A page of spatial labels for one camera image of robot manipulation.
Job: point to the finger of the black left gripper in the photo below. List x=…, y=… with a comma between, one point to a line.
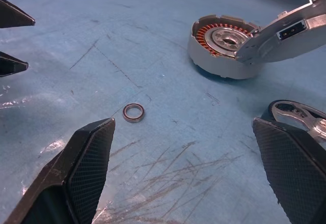
x=11, y=65
x=12, y=16

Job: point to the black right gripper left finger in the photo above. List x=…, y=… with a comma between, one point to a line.
x=84, y=170

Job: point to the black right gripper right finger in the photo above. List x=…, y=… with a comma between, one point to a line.
x=293, y=170

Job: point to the silver metal bracket part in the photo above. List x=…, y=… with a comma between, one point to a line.
x=319, y=129

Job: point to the round metal disc part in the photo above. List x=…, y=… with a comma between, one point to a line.
x=265, y=48

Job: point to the grey motor housing copper windings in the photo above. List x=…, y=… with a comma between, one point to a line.
x=211, y=61

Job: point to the blue plastic table cover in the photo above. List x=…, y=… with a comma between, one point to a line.
x=178, y=94

